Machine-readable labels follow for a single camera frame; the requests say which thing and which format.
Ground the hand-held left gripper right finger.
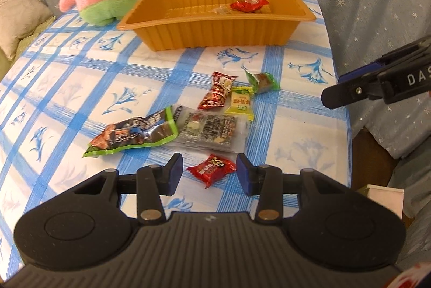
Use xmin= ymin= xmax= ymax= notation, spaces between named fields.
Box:
xmin=237 ymin=153 xmax=362 ymax=224

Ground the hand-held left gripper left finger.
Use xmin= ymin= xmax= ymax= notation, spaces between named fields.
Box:
xmin=55 ymin=153 xmax=184 ymax=224

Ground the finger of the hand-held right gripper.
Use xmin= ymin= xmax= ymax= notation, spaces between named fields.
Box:
xmin=321 ymin=73 xmax=383 ymax=109
xmin=338 ymin=37 xmax=431 ymax=84

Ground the small red dark-print packet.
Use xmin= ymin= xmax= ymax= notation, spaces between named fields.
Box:
xmin=186 ymin=154 xmax=237 ymax=188

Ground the clear seaweed snack packet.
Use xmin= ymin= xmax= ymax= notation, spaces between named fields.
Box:
xmin=175 ymin=105 xmax=250 ymax=154

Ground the dark sausage packet green edge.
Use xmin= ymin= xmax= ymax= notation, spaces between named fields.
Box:
xmin=83 ymin=107 xmax=179 ymax=158

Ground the yellow-green snack packet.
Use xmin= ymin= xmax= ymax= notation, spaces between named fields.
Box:
xmin=224 ymin=86 xmax=255 ymax=121

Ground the green candy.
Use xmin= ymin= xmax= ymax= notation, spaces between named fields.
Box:
xmin=244 ymin=70 xmax=280 ymax=94

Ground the red-brown snack packet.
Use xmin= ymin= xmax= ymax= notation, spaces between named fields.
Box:
xmin=197 ymin=71 xmax=238 ymax=110

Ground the yellow plastic tray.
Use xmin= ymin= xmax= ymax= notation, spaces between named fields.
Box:
xmin=117 ymin=0 xmax=317 ymax=51

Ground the white box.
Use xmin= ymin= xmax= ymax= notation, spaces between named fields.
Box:
xmin=365 ymin=184 xmax=405 ymax=218

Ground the blue checked floral tablecloth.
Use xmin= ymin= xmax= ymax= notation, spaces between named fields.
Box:
xmin=0 ymin=0 xmax=352 ymax=278

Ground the green zigzag patterned cushion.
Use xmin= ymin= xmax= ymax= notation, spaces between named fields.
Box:
xmin=15 ymin=15 xmax=56 ymax=55

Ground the beige pillow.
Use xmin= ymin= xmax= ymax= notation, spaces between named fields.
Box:
xmin=0 ymin=0 xmax=53 ymax=61

